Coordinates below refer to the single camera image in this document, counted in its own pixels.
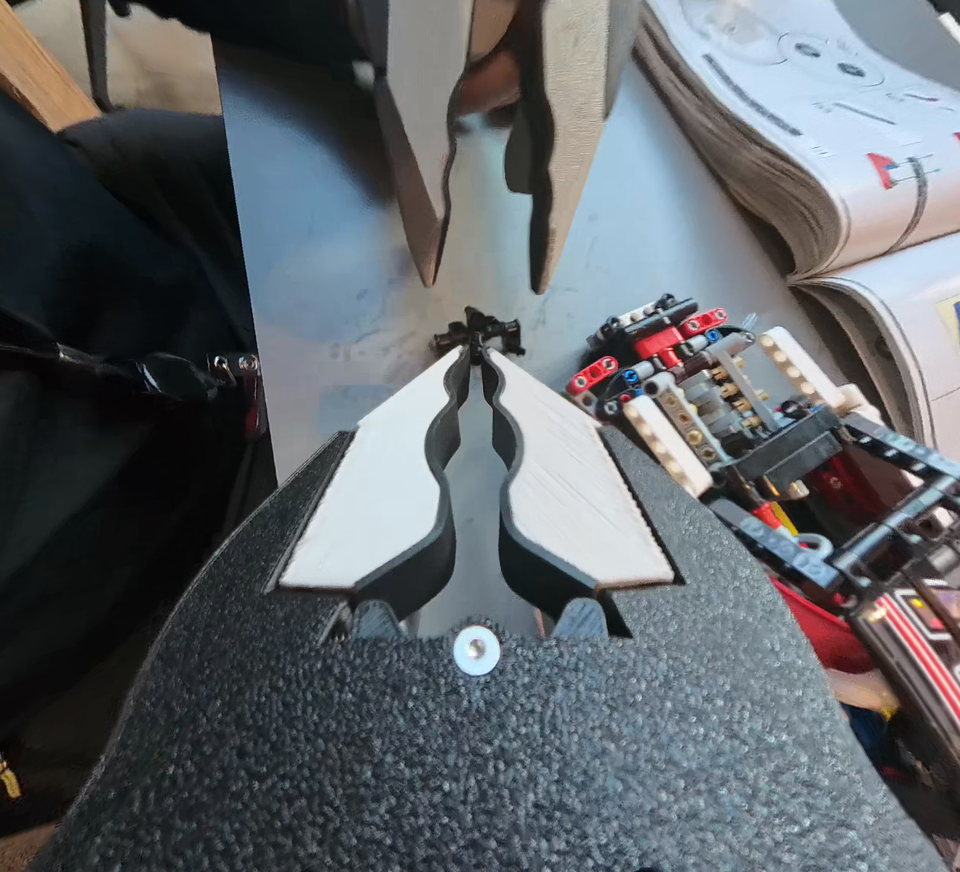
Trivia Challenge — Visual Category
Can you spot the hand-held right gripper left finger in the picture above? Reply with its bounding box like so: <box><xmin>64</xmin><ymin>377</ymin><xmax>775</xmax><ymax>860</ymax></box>
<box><xmin>279</xmin><ymin>347</ymin><xmax>475</xmax><ymax>622</ymax></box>

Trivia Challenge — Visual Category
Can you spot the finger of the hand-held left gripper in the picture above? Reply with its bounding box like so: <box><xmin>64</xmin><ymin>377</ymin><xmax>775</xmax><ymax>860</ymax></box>
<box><xmin>373</xmin><ymin>0</ymin><xmax>477</xmax><ymax>290</ymax></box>
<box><xmin>504</xmin><ymin>0</ymin><xmax>624</xmax><ymax>296</ymax></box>

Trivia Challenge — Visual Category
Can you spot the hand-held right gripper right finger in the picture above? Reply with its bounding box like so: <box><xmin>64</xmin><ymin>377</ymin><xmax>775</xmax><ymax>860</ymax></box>
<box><xmin>480</xmin><ymin>347</ymin><xmax>678</xmax><ymax>622</ymax></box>

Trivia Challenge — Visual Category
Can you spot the black toy brick assembly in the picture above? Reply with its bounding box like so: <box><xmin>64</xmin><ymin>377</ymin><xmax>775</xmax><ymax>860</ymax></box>
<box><xmin>431</xmin><ymin>305</ymin><xmax>526</xmax><ymax>367</ymax></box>

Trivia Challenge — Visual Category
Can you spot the grey desk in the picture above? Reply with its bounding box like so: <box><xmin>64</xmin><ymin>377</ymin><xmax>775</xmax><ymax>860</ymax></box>
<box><xmin>212</xmin><ymin>0</ymin><xmax>960</xmax><ymax>637</ymax></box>

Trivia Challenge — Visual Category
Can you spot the person's left hand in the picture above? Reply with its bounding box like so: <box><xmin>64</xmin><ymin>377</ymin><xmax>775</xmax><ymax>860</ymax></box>
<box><xmin>453</xmin><ymin>0</ymin><xmax>549</xmax><ymax>116</ymax></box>

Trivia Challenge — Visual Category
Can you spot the dark badge holder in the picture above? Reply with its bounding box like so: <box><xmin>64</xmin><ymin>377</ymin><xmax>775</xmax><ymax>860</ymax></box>
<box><xmin>238</xmin><ymin>354</ymin><xmax>265</xmax><ymax>442</ymax></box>

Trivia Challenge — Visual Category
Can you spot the toy brick car model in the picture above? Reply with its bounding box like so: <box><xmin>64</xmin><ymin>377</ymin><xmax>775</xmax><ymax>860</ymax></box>
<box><xmin>564</xmin><ymin>293</ymin><xmax>960</xmax><ymax>813</ymax></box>

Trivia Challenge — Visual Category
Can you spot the open instruction booklet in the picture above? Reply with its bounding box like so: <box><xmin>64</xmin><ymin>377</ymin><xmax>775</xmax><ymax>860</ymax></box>
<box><xmin>633</xmin><ymin>0</ymin><xmax>960</xmax><ymax>449</ymax></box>

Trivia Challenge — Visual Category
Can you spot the black chair leg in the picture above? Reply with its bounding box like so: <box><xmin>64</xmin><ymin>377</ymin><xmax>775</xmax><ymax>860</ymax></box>
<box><xmin>75</xmin><ymin>0</ymin><xmax>132</xmax><ymax>114</ymax></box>

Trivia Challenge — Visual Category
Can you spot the wooden plank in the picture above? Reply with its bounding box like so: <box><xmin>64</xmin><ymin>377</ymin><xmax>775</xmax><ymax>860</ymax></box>
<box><xmin>0</xmin><ymin>0</ymin><xmax>100</xmax><ymax>132</ymax></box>

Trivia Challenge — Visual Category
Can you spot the person's black clothing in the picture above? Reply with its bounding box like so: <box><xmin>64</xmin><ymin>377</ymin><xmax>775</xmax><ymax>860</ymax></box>
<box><xmin>0</xmin><ymin>54</ymin><xmax>279</xmax><ymax>746</ymax></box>

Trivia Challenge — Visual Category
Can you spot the black lanyard with metal clip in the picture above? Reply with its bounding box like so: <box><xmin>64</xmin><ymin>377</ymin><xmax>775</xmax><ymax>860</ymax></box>
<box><xmin>0</xmin><ymin>339</ymin><xmax>260</xmax><ymax>404</ymax></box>

